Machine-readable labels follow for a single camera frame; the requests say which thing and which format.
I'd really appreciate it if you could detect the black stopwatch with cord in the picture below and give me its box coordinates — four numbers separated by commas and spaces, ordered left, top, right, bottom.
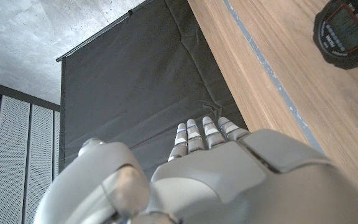
313, 0, 358, 70

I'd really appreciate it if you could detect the black backdrop curtain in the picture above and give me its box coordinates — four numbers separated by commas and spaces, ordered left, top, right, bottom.
59, 0, 248, 181

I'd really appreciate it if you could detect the black backdrop stand pole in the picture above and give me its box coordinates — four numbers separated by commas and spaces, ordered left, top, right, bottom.
56, 0, 155, 63

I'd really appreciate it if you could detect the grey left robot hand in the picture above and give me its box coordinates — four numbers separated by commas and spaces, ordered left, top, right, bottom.
32, 116, 358, 224

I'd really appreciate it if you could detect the grey tape outline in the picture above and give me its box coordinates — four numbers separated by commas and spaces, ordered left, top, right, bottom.
222, 0, 326, 155

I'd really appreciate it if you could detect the black backdrop crossbar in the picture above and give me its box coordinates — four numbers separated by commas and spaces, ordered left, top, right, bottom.
59, 58, 67, 174

